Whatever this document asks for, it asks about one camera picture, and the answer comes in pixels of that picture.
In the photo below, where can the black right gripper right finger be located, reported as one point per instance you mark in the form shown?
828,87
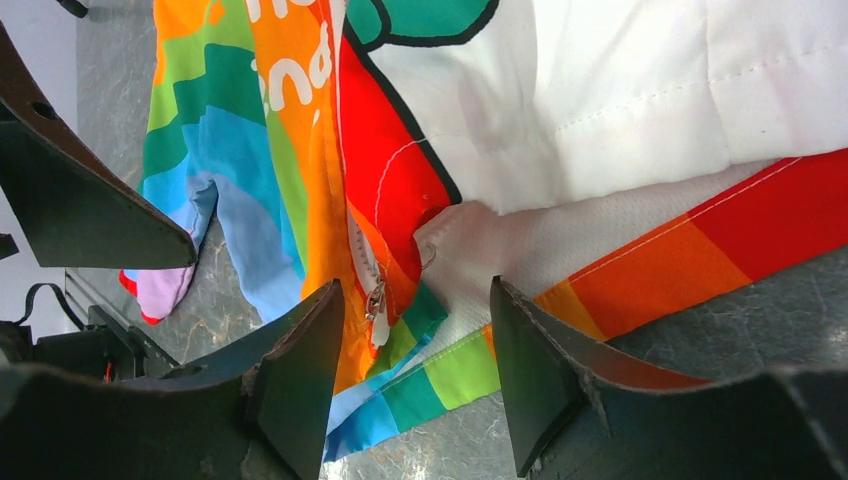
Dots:
578,408

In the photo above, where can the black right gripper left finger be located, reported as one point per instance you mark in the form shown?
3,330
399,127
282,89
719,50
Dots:
266,396

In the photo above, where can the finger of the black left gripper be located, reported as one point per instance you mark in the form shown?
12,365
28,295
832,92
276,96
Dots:
73,210

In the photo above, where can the rainbow and white kids jacket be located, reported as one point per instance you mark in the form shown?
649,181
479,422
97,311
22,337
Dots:
618,161

